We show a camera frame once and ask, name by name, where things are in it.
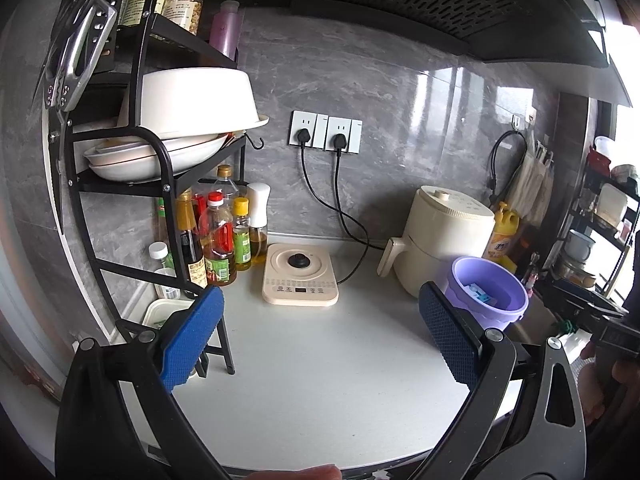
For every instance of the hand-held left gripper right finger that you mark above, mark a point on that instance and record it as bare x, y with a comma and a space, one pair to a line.
450, 335

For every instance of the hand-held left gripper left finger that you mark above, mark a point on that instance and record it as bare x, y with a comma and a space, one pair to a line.
192, 335

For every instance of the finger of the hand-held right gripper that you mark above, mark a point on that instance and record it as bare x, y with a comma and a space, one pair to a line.
580, 300

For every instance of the purple plastic bucket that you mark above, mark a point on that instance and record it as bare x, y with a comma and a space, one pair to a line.
495, 320

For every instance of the blue white packet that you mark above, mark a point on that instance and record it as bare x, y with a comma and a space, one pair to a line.
481, 295

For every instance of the person's right hand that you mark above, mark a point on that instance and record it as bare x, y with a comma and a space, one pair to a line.
627, 385

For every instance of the person's left hand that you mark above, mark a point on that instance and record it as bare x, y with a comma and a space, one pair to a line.
295, 474

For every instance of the stainless steel pot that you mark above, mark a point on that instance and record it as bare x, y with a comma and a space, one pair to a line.
575, 272

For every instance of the green cloth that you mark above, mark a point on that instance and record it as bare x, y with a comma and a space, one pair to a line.
567, 328

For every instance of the white plastic box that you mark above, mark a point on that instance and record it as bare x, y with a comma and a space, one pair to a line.
160, 312

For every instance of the white enamel bowl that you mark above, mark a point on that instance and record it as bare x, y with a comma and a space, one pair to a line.
580, 245

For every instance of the faucet with pink filter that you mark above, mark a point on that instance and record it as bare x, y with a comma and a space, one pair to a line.
531, 270

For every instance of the white cap plastic bottle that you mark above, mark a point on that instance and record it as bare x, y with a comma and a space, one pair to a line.
165, 270

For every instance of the black dish shelf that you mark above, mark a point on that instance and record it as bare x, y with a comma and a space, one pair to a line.
587, 220

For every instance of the dark soy sauce bottle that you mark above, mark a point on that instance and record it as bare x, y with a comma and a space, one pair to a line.
192, 250

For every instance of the yellow dish soap bottle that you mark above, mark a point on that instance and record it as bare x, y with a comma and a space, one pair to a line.
502, 245

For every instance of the red cap oil bottle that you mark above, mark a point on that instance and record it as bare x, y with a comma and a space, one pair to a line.
217, 240

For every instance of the white storage container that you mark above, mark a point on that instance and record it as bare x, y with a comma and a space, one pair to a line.
612, 205

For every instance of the yellow cap green label bottle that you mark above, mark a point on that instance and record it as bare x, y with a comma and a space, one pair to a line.
241, 245

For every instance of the cream electric cooker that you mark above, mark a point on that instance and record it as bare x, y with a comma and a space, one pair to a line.
445, 230

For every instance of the white printed cloth bag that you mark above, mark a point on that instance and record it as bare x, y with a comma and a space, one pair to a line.
545, 195

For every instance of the beige induction cooker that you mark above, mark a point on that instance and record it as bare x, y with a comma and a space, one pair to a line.
300, 280

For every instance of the beige cloth bag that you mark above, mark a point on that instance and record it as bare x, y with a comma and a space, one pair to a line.
525, 185

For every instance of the red container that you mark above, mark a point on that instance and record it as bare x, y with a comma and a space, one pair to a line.
598, 162

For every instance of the white oil spray bottle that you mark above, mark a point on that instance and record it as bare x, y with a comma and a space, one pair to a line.
258, 210

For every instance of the black metal kitchen rack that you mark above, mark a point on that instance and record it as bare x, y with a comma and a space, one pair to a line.
145, 187

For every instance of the gold cap clear bottle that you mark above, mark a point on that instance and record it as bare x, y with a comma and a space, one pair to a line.
225, 180

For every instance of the stack of white plates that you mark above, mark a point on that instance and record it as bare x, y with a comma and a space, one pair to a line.
135, 162

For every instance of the large white bowl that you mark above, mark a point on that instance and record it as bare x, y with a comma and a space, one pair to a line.
195, 100

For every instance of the pink bottle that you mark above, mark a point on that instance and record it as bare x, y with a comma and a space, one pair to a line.
226, 30

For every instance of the labelled spice jar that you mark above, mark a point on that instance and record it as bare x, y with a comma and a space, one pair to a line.
142, 5

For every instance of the black perforated utensil holder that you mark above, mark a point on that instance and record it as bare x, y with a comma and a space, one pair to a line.
112, 10

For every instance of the black range hood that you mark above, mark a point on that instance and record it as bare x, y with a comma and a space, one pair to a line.
425, 0

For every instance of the clear wall hook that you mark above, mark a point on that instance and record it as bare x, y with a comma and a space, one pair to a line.
530, 115

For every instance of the white wall socket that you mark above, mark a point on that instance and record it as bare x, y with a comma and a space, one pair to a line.
347, 130
307, 122

